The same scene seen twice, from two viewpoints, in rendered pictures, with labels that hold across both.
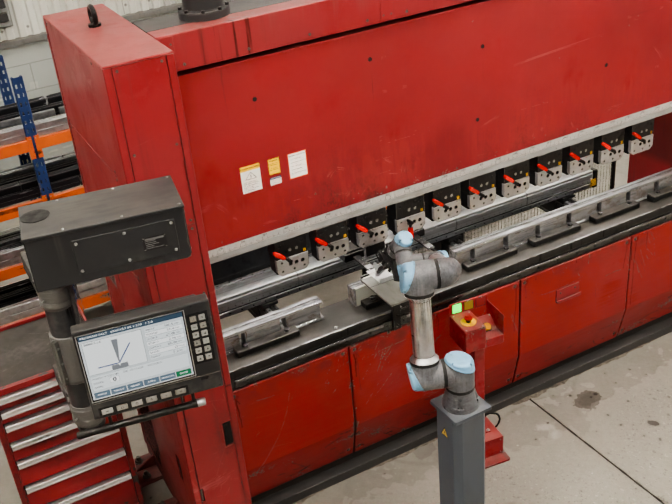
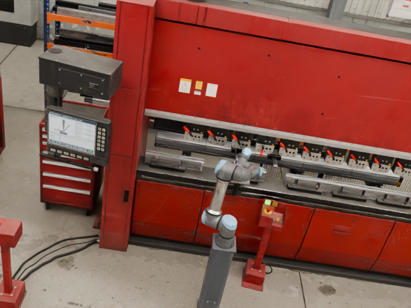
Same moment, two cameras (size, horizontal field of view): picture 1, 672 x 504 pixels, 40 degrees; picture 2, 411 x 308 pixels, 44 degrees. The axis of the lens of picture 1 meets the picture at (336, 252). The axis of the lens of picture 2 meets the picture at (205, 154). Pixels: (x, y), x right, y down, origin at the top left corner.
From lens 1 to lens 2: 1.32 m
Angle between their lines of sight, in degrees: 19
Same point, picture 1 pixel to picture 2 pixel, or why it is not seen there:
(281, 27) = (223, 19)
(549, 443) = (288, 296)
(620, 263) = (382, 231)
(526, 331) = (309, 236)
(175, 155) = (139, 55)
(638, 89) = not seen: outside the picture
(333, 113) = (239, 73)
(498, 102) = (338, 110)
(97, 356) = (54, 123)
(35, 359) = not seen: hidden behind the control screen
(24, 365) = not seen: hidden behind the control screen
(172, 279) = (120, 112)
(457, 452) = (211, 264)
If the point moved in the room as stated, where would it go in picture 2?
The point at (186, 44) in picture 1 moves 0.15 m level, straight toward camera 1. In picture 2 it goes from (171, 7) to (162, 12)
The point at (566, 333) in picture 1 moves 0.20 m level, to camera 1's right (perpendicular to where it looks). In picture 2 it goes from (334, 250) to (355, 260)
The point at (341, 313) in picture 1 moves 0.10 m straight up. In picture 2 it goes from (211, 173) to (213, 164)
